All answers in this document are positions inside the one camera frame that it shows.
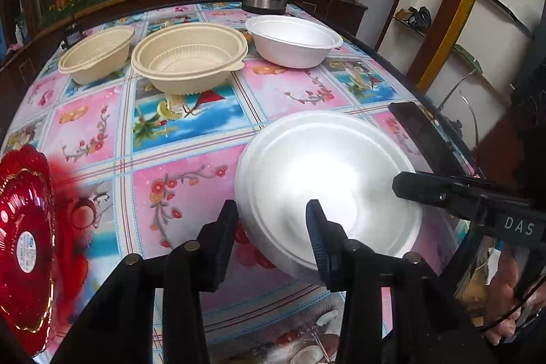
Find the large red glass plate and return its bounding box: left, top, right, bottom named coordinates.
left=0, top=144, right=93, bottom=359

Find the gold-rimmed red glass plate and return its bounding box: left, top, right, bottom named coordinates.
left=1, top=168, right=55, bottom=334

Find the small black jar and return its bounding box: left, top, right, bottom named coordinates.
left=60, top=22, right=84, bottom=50

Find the person's right hand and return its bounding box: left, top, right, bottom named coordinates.
left=484, top=244, right=545, bottom=354

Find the white foam bowl upturned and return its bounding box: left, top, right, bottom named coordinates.
left=234, top=111, right=423, bottom=285

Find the floral patterned tablecloth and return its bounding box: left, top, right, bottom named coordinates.
left=0, top=2, right=475, bottom=364

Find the beige plastic bowl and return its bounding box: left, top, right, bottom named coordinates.
left=131, top=22, right=248, bottom=95
left=58, top=26, right=135, bottom=85

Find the white foam bowl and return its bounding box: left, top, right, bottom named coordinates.
left=245, top=15, right=343, bottom=69

